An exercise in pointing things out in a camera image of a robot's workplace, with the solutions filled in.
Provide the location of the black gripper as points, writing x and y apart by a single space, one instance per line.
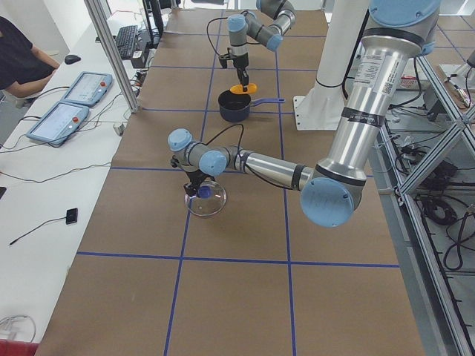
194 176
240 62

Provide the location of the glass pot lid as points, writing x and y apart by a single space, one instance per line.
209 200

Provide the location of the aluminium frame post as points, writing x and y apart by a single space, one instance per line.
99 20

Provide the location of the small black square device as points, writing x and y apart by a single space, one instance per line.
71 216

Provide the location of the seated person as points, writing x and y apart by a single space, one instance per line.
25 69

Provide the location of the near teach pendant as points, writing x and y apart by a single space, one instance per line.
61 121

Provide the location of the aluminium frame rack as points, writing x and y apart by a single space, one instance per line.
423 163

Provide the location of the dark blue saucepan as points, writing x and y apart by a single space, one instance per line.
235 108

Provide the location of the black keyboard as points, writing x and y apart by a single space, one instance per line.
126 41

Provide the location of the yellow corn cob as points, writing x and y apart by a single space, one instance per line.
244 89

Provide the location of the black computer mouse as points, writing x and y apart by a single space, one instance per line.
70 59

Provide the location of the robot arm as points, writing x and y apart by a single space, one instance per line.
367 48
246 25

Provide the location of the teach pendant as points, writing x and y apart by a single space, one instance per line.
88 88
61 121

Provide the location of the far teach pendant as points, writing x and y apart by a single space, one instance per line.
88 88

